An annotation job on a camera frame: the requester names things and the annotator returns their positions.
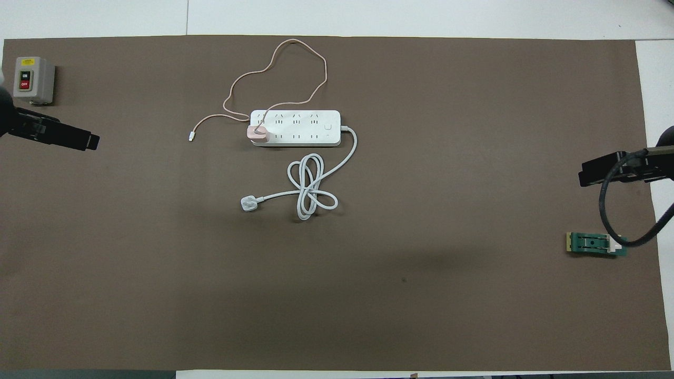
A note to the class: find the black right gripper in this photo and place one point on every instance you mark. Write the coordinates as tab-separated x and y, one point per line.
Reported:
655	163

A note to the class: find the brown table mat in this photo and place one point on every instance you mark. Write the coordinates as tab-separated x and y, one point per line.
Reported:
368	289

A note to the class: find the white power strip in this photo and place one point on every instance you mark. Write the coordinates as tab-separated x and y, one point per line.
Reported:
305	128

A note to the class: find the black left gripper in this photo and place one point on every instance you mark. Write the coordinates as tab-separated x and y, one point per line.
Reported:
16	123

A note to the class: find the grey on-off switch box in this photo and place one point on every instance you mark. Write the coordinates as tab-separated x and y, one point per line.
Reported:
31	79

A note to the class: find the green knife switch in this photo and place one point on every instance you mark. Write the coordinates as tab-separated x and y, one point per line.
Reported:
590	243

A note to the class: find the pink charger plug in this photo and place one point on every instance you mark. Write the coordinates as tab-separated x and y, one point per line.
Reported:
258	134

